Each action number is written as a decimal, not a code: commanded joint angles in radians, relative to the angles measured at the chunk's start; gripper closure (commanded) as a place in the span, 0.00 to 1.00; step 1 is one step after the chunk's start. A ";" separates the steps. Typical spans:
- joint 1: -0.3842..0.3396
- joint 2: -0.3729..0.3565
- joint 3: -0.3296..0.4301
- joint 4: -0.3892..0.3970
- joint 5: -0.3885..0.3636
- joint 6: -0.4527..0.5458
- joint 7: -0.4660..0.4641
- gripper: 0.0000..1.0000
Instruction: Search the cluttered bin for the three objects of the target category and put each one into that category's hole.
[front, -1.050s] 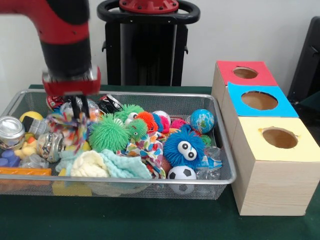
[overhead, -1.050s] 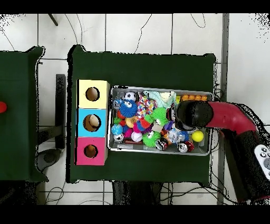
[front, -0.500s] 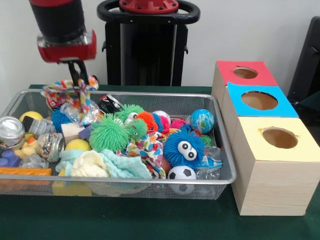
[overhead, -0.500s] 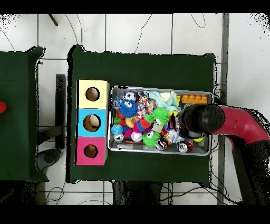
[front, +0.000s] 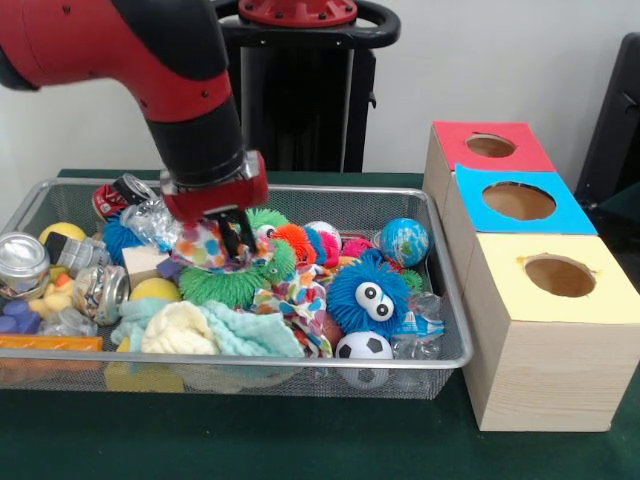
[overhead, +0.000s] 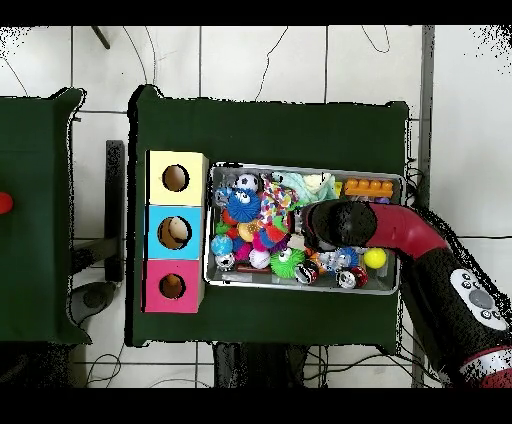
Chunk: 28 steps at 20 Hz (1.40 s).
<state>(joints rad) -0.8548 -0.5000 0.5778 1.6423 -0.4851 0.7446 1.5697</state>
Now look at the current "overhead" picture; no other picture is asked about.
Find yellow ball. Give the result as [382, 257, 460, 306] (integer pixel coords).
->
[363, 247, 388, 270]

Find black and white soccer ball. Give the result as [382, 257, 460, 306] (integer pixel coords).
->
[234, 172, 260, 193]

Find cream yellow cloth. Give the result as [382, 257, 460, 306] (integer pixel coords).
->
[302, 172, 333, 193]

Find wooden box with three holes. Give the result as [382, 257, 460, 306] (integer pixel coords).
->
[141, 149, 210, 314]

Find orange building block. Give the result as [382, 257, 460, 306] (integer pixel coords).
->
[342, 178, 395, 199]

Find blue spiky ball with eyes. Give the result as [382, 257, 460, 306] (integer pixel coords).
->
[225, 187, 262, 223]

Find mint green cloth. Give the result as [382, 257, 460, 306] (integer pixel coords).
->
[271, 170, 339, 203]

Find colourful polka dot cloth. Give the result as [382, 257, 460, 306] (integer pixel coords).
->
[258, 175, 299, 227]

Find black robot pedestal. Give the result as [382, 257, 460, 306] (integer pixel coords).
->
[213, 342, 309, 388]

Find silver wire mesh bin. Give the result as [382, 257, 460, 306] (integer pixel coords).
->
[201, 161, 405, 296]

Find black upright panel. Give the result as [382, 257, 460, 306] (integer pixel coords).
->
[69, 139, 127, 325]

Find blue globe ball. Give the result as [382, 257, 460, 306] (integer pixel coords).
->
[210, 234, 234, 257]

